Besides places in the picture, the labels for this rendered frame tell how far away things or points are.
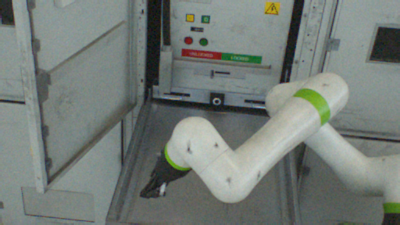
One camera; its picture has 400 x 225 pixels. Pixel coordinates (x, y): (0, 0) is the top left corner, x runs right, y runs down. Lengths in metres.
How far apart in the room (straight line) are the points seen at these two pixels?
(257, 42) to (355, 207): 0.91
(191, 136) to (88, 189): 1.39
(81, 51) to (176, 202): 0.58
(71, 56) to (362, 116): 1.17
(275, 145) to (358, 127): 1.00
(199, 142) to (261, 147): 0.16
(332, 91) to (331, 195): 1.08
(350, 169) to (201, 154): 0.69
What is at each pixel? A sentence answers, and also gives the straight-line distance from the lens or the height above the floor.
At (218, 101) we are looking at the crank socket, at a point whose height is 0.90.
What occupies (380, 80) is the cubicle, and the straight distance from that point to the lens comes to 2.21.
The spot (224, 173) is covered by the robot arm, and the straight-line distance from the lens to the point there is 1.25.
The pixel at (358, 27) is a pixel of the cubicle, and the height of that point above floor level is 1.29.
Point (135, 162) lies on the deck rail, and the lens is 1.96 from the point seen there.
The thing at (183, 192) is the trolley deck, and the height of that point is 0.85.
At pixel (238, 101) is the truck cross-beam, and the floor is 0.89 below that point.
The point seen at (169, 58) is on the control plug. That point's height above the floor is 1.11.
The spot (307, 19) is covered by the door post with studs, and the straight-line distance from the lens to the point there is 2.07.
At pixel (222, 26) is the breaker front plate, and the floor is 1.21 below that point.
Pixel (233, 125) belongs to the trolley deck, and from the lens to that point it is 2.19.
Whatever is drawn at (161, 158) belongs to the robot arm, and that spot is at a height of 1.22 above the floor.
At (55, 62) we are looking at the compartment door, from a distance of 1.75.
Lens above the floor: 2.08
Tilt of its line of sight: 34 degrees down
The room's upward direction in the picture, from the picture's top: 5 degrees clockwise
